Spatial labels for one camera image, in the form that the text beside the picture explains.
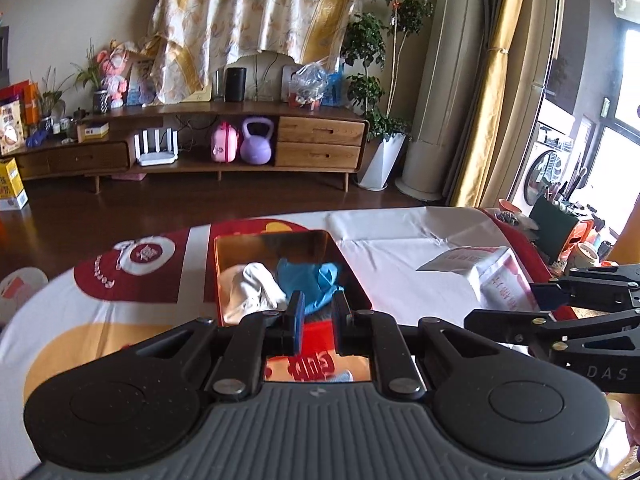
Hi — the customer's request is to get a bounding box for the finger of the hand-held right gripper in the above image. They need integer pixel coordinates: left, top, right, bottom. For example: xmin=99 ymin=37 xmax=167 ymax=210
xmin=530 ymin=266 xmax=640 ymax=313
xmin=464 ymin=307 xmax=640 ymax=347

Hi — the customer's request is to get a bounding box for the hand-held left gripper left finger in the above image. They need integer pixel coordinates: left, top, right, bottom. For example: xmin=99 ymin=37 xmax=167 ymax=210
xmin=120 ymin=291 xmax=306 ymax=401

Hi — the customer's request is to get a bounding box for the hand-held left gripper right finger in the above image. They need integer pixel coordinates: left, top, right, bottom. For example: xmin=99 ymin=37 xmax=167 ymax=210
xmin=331 ymin=291 xmax=536 ymax=401

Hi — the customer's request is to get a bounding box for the blue glove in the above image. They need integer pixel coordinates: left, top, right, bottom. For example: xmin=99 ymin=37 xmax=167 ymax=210
xmin=276 ymin=258 xmax=345 ymax=316

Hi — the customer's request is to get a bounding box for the white face mask packet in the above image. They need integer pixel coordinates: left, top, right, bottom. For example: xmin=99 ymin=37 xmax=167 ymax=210
xmin=416 ymin=246 xmax=541 ymax=311

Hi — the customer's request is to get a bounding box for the white mesh cloth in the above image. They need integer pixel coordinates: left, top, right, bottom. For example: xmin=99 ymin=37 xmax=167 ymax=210
xmin=220 ymin=262 xmax=288 ymax=325

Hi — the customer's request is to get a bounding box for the red tin box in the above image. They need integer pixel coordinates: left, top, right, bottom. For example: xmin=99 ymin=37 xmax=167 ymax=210
xmin=213 ymin=230 xmax=373 ymax=383

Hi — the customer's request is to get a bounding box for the green mug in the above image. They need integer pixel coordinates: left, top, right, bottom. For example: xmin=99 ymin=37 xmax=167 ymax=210
xmin=567 ymin=242 xmax=601 ymax=273

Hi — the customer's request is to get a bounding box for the dark green holder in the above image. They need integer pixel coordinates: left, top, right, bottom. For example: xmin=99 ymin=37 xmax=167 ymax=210
xmin=529 ymin=195 xmax=583 ymax=266

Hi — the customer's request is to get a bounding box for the orange plastic container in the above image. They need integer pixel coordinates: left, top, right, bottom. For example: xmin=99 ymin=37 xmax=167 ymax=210
xmin=570 ymin=220 xmax=596 ymax=253

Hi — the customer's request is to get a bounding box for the washing machine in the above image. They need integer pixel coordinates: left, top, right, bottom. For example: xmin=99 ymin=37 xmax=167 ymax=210
xmin=520 ymin=120 xmax=573 ymax=206

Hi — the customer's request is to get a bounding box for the white planter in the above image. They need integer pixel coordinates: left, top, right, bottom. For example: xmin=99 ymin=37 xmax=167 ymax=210
xmin=357 ymin=132 xmax=406 ymax=191

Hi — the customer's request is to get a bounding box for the light wooden drawer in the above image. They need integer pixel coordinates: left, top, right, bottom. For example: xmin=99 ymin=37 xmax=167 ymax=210
xmin=275 ymin=142 xmax=362 ymax=168
xmin=277 ymin=116 xmax=366 ymax=146

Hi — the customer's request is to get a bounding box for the purple kettlebell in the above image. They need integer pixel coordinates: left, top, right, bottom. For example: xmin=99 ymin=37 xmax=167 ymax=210
xmin=240 ymin=116 xmax=275 ymax=165

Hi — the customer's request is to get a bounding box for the pink toy suitcase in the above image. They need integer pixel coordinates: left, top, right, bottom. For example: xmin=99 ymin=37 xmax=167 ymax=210
xmin=210 ymin=121 xmax=238 ymax=163

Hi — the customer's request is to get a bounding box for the printed tablecloth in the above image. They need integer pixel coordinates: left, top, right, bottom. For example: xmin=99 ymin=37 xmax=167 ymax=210
xmin=0 ymin=207 xmax=568 ymax=466

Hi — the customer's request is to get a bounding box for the yellow curtain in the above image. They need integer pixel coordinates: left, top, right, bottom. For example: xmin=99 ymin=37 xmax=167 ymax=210
xmin=452 ymin=0 xmax=531 ymax=208

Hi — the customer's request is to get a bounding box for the white router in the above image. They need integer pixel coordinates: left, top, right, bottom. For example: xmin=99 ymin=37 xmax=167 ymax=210
xmin=134 ymin=129 xmax=180 ymax=167

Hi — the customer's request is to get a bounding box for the blue bottle pack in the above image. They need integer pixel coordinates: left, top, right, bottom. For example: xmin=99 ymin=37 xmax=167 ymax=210
xmin=325 ymin=71 xmax=346 ymax=107

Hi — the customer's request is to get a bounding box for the wooden television cabinet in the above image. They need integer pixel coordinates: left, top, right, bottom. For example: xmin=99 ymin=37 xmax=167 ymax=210
xmin=12 ymin=101 xmax=371 ymax=193

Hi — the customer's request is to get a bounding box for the covered floor air conditioner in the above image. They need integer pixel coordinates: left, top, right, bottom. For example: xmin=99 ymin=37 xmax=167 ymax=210
xmin=395 ymin=0 xmax=483 ymax=201

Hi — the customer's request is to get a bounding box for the clear plastic bag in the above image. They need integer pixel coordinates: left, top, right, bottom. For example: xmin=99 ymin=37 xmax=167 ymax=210
xmin=289 ymin=62 xmax=331 ymax=108

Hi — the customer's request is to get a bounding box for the black speaker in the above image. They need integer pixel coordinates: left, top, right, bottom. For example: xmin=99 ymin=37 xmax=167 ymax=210
xmin=225 ymin=66 xmax=248 ymax=102

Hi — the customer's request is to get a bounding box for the shell-shaped beige board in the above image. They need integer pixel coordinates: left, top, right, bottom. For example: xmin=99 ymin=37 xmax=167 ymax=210
xmin=245 ymin=50 xmax=301 ymax=102

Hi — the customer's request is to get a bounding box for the dark wooden drawer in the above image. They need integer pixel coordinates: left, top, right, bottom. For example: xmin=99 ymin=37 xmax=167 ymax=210
xmin=47 ymin=142 xmax=130 ymax=173

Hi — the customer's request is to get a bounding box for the white round floor disc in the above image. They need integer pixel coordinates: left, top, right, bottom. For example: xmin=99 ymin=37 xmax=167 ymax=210
xmin=0 ymin=267 xmax=48 ymax=322

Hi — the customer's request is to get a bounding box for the small yellow white box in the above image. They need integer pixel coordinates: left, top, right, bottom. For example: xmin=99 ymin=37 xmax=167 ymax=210
xmin=77 ymin=122 xmax=110 ymax=142

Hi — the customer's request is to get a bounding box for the pink plush doll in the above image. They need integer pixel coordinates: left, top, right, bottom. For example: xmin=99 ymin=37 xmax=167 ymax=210
xmin=96 ymin=42 xmax=131 ymax=109

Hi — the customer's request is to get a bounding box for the small potted plant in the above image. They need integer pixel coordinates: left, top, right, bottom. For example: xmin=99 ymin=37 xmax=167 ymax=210
xmin=70 ymin=40 xmax=112 ymax=113

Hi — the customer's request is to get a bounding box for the floral cloth cover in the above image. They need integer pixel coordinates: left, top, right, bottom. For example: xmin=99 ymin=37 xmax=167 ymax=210
xmin=150 ymin=0 xmax=373 ymax=106

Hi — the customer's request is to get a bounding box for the yellow carton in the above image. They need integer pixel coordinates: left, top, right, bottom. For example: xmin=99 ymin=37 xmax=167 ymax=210
xmin=0 ymin=157 xmax=28 ymax=211

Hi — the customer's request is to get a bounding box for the thin-leaf potted plant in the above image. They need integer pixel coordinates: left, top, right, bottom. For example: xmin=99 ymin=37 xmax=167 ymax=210
xmin=35 ymin=67 xmax=71 ymax=131

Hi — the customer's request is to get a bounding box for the printed snack box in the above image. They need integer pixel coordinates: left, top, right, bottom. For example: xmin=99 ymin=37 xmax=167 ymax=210
xmin=0 ymin=100 xmax=26 ymax=156

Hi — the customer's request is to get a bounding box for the orange red box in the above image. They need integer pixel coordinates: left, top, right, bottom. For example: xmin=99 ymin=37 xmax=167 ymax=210
xmin=0 ymin=80 xmax=41 ymax=126

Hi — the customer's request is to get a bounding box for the picture frame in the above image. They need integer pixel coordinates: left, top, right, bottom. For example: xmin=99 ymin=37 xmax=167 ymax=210
xmin=126 ymin=58 xmax=155 ymax=106

